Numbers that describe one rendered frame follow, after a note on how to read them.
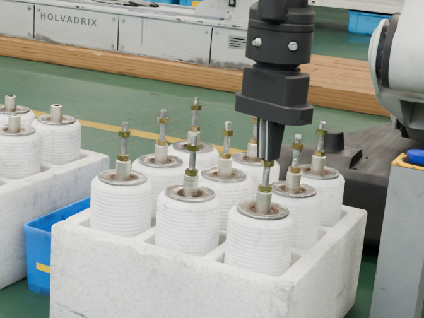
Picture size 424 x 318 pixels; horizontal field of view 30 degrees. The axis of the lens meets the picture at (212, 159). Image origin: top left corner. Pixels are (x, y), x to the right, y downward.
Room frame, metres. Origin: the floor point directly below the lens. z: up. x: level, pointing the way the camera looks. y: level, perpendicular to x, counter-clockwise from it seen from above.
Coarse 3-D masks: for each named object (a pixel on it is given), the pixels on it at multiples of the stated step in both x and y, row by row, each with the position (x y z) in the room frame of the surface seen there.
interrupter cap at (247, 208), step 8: (248, 200) 1.10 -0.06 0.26; (240, 208) 1.06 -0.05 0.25; (248, 208) 1.07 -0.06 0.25; (272, 208) 1.08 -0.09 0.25; (280, 208) 1.07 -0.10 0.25; (248, 216) 1.03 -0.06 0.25; (256, 216) 1.03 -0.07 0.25; (264, 216) 1.04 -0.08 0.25; (272, 216) 1.04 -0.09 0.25; (280, 216) 1.04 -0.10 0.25
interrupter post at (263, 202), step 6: (258, 192) 1.06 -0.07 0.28; (270, 192) 1.06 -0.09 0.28; (258, 198) 1.06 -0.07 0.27; (264, 198) 1.05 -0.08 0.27; (270, 198) 1.06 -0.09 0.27; (258, 204) 1.06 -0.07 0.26; (264, 204) 1.05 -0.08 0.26; (270, 204) 1.06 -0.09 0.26; (258, 210) 1.06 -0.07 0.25; (264, 210) 1.05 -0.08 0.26
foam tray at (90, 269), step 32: (64, 224) 1.13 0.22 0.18; (352, 224) 1.24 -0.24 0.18; (64, 256) 1.12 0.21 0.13; (96, 256) 1.09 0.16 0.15; (128, 256) 1.07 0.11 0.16; (160, 256) 1.05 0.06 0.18; (192, 256) 1.05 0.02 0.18; (224, 256) 1.08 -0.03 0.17; (320, 256) 1.09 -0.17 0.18; (352, 256) 1.25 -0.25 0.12; (64, 288) 1.12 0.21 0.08; (96, 288) 1.09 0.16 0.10; (128, 288) 1.07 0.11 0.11; (160, 288) 1.04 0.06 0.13; (192, 288) 1.02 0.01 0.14; (224, 288) 1.00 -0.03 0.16; (256, 288) 0.98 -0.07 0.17; (288, 288) 0.97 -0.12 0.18; (320, 288) 1.10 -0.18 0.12; (352, 288) 1.28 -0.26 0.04
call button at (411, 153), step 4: (408, 152) 1.17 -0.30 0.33; (412, 152) 1.16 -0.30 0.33; (416, 152) 1.16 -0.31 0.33; (420, 152) 1.16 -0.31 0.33; (408, 156) 1.16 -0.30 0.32; (412, 156) 1.15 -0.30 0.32; (416, 156) 1.15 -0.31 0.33; (420, 156) 1.15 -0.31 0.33; (412, 160) 1.16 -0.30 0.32; (416, 160) 1.15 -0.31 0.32; (420, 160) 1.15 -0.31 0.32
